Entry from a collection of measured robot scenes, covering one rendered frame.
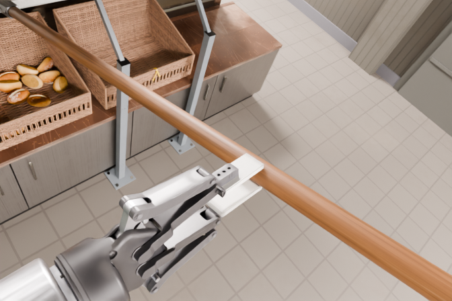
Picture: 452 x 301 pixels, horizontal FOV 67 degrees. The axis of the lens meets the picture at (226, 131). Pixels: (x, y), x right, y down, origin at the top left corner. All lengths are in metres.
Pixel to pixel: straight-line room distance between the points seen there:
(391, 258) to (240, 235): 1.87
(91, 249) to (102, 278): 0.03
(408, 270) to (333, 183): 2.34
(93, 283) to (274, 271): 1.93
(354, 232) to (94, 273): 0.25
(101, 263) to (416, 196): 2.89
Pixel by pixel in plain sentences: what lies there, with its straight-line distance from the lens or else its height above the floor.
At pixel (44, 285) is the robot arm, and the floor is 1.67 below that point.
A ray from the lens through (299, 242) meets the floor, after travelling 2.34.
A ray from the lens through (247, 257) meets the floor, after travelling 2.18.
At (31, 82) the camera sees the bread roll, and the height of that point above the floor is 0.63.
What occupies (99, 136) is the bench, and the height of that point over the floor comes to 0.46.
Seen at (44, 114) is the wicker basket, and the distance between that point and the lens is 1.67.
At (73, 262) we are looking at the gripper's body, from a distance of 0.33.
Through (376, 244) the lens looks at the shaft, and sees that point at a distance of 0.38.
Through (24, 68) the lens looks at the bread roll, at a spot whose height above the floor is 0.65.
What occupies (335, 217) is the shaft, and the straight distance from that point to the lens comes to 0.39.
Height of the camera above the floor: 1.97
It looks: 50 degrees down
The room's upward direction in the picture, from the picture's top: 23 degrees clockwise
